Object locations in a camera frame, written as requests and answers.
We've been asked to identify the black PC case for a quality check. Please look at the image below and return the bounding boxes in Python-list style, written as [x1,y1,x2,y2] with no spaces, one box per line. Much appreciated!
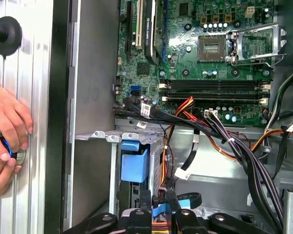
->
[47,0,293,234]

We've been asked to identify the white expansion slot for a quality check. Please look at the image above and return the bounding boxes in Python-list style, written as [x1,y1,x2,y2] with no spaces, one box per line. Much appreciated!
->
[134,0,144,47]

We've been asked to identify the round black tool blue ring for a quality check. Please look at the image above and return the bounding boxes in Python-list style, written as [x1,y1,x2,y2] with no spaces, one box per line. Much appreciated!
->
[0,136,27,168]

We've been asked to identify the person's right hand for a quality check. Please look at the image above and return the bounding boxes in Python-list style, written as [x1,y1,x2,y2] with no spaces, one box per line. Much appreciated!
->
[0,156,23,204]

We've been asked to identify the orange yellow power wire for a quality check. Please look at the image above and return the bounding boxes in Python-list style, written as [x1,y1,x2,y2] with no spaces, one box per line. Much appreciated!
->
[158,126,175,195]

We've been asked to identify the grey metal disk bay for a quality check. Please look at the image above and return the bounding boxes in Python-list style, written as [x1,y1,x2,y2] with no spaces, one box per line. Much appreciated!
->
[74,129,168,215]

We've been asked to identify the red orange wire bundle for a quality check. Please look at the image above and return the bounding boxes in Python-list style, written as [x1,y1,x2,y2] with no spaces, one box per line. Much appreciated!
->
[174,96,242,163]

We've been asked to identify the hard disk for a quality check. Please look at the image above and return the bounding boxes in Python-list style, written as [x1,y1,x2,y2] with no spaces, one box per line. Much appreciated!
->
[119,139,151,210]

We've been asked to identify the black flat wire white tag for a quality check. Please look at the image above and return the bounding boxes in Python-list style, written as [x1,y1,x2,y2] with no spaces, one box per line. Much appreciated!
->
[173,126,201,181]

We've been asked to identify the orange black wire bundle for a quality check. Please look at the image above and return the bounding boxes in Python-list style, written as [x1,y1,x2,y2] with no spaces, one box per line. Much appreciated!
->
[250,123,293,153]

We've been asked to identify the green motherboard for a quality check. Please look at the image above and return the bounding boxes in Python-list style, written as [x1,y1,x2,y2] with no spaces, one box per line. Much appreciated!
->
[114,0,279,127]

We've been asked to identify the black main wire bundle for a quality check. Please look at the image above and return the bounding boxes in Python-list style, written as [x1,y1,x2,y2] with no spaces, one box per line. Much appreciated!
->
[204,108,285,230]

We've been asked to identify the locking lever wire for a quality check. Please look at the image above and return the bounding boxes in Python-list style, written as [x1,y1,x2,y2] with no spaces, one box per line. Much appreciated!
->
[226,31,285,68]

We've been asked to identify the yellow black wire bundle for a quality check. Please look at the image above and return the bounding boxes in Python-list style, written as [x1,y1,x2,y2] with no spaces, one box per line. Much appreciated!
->
[263,62,293,130]

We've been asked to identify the black round rubber knob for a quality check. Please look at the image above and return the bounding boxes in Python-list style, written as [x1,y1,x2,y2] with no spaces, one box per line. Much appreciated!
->
[0,16,23,57]

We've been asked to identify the CPU socket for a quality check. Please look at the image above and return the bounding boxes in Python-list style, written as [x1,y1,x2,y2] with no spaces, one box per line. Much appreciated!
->
[197,35,227,63]

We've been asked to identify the RAM slot black clips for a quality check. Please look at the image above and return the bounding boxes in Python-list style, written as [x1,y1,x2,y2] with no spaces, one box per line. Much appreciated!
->
[160,78,271,86]
[161,90,271,98]

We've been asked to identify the black labelled wire bundle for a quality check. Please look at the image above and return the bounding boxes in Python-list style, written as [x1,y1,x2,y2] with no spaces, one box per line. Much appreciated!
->
[112,96,227,144]

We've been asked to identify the metal socket cover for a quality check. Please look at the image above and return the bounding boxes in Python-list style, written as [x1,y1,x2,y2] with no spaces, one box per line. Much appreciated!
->
[230,21,288,63]

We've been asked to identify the RAM slot white clips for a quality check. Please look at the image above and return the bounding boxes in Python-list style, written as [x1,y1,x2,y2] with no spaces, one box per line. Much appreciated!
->
[160,82,271,90]
[161,95,271,103]

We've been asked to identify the black graphics card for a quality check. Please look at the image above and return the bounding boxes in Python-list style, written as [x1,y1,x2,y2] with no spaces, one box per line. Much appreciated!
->
[143,0,163,66]

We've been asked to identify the person's left hand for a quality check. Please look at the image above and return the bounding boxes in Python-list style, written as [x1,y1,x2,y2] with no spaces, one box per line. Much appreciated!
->
[0,82,34,161]

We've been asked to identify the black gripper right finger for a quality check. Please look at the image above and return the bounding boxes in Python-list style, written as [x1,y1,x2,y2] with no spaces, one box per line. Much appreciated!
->
[166,189,280,234]

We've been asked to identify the blue data wire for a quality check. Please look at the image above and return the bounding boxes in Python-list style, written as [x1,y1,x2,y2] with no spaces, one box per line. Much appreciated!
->
[151,192,203,217]

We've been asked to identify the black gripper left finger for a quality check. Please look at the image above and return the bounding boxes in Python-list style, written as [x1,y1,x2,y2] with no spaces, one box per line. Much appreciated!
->
[62,189,153,234]

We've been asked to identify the black expansion slot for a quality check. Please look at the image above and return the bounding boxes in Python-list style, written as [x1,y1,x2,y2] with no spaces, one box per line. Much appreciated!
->
[126,0,134,58]

